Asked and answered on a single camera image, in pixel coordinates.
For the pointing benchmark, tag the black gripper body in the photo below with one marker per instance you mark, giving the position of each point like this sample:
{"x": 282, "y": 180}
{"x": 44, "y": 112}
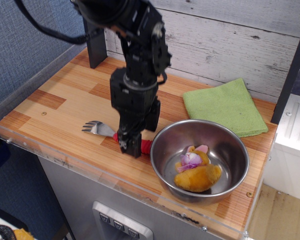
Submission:
{"x": 132, "y": 102}

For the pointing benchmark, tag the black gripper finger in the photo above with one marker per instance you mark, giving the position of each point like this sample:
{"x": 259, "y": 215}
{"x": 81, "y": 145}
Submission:
{"x": 152, "y": 118}
{"x": 130, "y": 142}

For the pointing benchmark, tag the red handled metal fork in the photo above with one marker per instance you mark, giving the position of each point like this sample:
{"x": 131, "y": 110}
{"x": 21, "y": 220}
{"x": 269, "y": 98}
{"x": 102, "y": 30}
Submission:
{"x": 99, "y": 128}

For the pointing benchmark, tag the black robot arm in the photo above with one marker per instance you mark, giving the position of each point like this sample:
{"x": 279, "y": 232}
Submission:
{"x": 142, "y": 34}

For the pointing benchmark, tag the green cloth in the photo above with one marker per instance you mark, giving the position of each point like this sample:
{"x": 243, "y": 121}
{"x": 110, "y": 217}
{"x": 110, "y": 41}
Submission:
{"x": 229, "y": 105}

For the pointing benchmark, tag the brown plush toy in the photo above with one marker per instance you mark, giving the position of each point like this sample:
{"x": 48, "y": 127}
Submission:
{"x": 195, "y": 172}

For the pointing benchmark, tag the stainless steel bowl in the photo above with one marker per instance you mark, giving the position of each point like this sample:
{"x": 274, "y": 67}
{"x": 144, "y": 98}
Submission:
{"x": 225, "y": 149}

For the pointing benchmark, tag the grey control panel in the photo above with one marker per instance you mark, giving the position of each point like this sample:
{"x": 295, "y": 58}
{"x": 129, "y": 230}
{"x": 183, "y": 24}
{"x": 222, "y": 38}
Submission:
{"x": 117, "y": 226}

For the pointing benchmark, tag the clear acrylic guard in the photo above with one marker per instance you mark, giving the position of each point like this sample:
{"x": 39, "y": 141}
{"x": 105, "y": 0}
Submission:
{"x": 48, "y": 90}

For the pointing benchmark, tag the white aluminium block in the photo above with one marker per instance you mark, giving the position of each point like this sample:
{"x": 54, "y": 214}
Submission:
{"x": 282, "y": 171}

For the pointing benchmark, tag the black left post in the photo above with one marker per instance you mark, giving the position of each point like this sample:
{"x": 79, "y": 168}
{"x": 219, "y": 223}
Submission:
{"x": 96, "y": 46}

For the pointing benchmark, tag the black post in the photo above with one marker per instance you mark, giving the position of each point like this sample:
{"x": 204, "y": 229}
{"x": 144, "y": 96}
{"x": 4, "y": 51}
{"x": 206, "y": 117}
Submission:
{"x": 287, "y": 87}
{"x": 96, "y": 46}

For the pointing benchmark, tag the black right post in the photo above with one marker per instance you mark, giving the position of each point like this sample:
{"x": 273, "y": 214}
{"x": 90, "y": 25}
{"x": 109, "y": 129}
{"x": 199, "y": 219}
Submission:
{"x": 287, "y": 87}

